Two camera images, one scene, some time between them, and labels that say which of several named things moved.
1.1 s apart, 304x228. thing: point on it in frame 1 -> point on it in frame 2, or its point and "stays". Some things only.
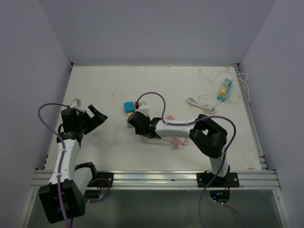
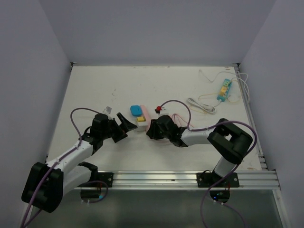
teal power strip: (226, 82) stays
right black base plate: (231, 180) stays
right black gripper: (138, 131) -> (152, 131)
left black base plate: (109, 176) stays
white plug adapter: (76, 103) -> (107, 110)
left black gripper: (95, 121) -> (126, 125)
